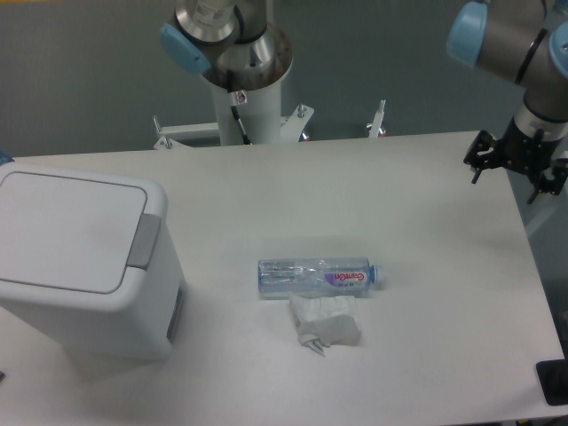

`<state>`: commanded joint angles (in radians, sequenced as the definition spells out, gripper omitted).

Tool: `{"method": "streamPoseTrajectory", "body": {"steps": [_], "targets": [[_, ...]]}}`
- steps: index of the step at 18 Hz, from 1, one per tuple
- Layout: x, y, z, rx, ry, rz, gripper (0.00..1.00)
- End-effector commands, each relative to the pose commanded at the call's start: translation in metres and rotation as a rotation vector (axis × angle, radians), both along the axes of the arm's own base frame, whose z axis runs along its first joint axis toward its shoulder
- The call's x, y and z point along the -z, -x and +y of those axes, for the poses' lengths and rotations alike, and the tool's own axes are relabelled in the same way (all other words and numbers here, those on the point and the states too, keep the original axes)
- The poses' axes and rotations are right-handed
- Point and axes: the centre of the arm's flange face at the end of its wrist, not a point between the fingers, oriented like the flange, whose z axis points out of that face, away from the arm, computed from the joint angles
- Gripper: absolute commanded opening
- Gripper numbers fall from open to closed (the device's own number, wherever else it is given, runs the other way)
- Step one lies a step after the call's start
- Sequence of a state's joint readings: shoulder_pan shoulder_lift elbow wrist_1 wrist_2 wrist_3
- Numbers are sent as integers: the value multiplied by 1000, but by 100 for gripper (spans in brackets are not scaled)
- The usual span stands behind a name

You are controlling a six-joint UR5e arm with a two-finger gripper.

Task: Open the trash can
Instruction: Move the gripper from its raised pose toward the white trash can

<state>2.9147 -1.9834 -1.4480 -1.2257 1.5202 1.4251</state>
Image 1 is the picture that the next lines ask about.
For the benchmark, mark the white stand foot bracket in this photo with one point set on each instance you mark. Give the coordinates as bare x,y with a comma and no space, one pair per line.
375,129

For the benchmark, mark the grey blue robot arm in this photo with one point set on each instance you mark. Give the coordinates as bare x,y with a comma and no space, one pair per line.
508,39

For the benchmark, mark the crumpled white paper tissue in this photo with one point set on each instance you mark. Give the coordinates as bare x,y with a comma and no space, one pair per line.
322,322

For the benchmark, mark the clear plastic water bottle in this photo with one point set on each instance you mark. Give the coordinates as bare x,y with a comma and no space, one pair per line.
328,276

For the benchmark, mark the white plastic trash can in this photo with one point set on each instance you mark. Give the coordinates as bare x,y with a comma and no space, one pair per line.
87,259

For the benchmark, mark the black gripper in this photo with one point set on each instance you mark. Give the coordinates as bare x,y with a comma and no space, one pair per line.
525,151

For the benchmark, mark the black device at table edge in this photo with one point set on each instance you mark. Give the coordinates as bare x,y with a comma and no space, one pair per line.
553,381

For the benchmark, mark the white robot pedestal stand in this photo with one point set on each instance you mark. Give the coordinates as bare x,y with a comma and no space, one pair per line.
242,117

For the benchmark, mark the silver blue robot arm base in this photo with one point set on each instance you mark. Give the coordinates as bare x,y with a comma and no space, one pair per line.
232,44

